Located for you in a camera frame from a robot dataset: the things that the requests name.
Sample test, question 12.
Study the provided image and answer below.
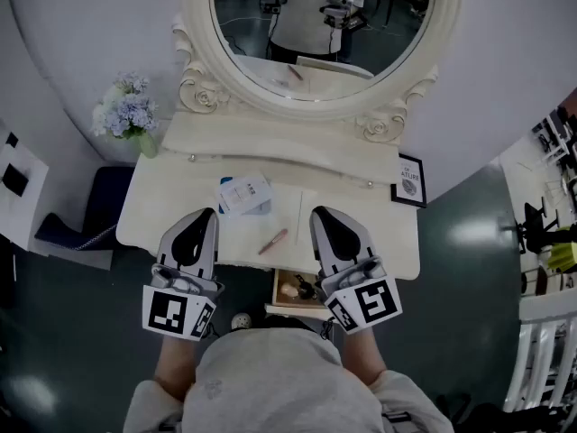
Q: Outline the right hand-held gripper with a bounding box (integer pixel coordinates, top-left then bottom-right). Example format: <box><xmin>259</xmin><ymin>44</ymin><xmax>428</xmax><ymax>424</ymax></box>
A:
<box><xmin>308</xmin><ymin>206</ymin><xmax>404</xmax><ymax>336</ymax></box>

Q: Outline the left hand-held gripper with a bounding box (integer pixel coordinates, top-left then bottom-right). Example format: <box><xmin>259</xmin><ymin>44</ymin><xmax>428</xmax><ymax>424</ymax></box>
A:
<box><xmin>142</xmin><ymin>207</ymin><xmax>225</xmax><ymax>343</ymax></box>

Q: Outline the pink lipstick pen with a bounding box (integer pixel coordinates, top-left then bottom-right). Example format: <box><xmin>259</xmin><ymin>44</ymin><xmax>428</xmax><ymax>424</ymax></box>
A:
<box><xmin>257</xmin><ymin>227</ymin><xmax>289</xmax><ymax>256</ymax></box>

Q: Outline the wooden drawer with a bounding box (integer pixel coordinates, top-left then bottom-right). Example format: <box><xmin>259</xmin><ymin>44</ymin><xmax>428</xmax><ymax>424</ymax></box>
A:
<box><xmin>264</xmin><ymin>267</ymin><xmax>335</xmax><ymax>321</ymax></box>

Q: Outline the person's left forearm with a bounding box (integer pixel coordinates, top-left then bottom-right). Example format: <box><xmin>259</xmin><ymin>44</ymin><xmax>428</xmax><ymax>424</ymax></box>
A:
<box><xmin>154</xmin><ymin>330</ymin><xmax>205</xmax><ymax>401</ymax></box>

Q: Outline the person's right forearm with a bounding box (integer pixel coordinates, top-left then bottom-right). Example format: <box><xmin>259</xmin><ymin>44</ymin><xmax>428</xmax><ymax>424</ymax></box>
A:
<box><xmin>341</xmin><ymin>326</ymin><xmax>389</xmax><ymax>388</ymax></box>

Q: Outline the cream vanity table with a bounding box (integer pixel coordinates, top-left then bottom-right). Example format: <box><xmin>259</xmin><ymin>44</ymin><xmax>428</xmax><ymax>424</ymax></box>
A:
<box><xmin>115</xmin><ymin>109</ymin><xmax>421</xmax><ymax>281</ymax></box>

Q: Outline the black hair clip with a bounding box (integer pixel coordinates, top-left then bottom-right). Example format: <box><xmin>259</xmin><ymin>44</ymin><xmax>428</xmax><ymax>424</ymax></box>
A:
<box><xmin>293</xmin><ymin>274</ymin><xmax>322</xmax><ymax>300</ymax></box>

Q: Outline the blue sachet packet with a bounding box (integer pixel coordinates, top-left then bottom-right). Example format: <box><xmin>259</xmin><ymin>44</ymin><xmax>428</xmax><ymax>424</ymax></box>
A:
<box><xmin>218</xmin><ymin>176</ymin><xmax>274</xmax><ymax>217</ymax></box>

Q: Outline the navy upholstered chair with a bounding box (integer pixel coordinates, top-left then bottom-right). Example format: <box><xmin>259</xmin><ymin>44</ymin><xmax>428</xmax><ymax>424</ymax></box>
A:
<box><xmin>34</xmin><ymin>165</ymin><xmax>137</xmax><ymax>253</ymax></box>

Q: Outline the black framed picture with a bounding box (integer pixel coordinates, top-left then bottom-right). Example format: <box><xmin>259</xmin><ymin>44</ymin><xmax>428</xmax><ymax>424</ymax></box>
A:
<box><xmin>389</xmin><ymin>152</ymin><xmax>428</xmax><ymax>209</ymax></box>

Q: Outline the pale green vase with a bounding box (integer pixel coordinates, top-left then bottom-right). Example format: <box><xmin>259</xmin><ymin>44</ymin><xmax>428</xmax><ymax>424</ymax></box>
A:
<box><xmin>137</xmin><ymin>129</ymin><xmax>160</xmax><ymax>160</ymax></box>

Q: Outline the cream oval mirror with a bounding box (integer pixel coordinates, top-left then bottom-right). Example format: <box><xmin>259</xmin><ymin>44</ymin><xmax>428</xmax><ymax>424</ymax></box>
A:
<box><xmin>170</xmin><ymin>0</ymin><xmax>463</xmax><ymax>144</ymax></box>

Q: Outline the pale blue flower bouquet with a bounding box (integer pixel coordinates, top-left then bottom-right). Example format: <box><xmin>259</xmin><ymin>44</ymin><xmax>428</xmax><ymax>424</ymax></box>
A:
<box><xmin>90</xmin><ymin>70</ymin><xmax>160</xmax><ymax>140</ymax></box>

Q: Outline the person's grey shirt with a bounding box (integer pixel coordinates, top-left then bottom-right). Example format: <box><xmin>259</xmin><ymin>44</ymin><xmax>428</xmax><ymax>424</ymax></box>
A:
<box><xmin>124</xmin><ymin>327</ymin><xmax>456</xmax><ymax>433</ymax></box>

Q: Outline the black office chair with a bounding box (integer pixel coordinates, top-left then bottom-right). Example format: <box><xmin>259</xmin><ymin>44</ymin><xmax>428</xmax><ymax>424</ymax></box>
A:
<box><xmin>516</xmin><ymin>201</ymin><xmax>577</xmax><ymax>255</ymax></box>
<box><xmin>435</xmin><ymin>392</ymin><xmax>513</xmax><ymax>433</ymax></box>

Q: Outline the lime green table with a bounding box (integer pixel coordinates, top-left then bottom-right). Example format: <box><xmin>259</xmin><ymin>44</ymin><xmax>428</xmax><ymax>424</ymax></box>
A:
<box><xmin>546</xmin><ymin>240</ymin><xmax>577</xmax><ymax>274</ymax></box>

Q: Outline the white railing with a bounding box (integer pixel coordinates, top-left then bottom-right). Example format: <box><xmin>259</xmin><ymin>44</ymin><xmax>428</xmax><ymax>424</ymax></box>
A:
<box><xmin>503</xmin><ymin>309</ymin><xmax>577</xmax><ymax>418</ymax></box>

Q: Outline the white office desk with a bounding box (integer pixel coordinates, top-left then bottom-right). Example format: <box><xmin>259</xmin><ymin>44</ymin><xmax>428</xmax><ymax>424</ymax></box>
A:
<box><xmin>530</xmin><ymin>104</ymin><xmax>577</xmax><ymax>171</ymax></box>

